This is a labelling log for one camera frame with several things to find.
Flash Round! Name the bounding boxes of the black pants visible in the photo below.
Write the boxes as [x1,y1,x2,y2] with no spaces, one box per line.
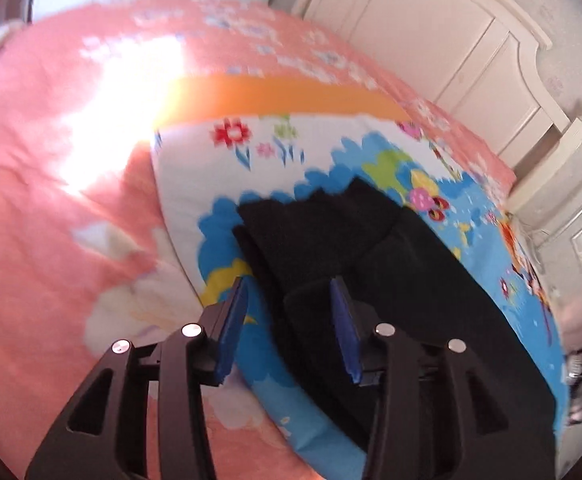
[233,179,556,454]

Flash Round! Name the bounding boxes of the pink floral bed sheet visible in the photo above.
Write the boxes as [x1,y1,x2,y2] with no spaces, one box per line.
[0,0,515,478]

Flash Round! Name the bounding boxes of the blue cartoon print blanket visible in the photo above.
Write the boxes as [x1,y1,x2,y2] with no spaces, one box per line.
[152,82,568,479]

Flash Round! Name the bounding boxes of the white wooden headboard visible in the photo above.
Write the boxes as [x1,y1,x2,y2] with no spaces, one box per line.
[292,0,582,212]

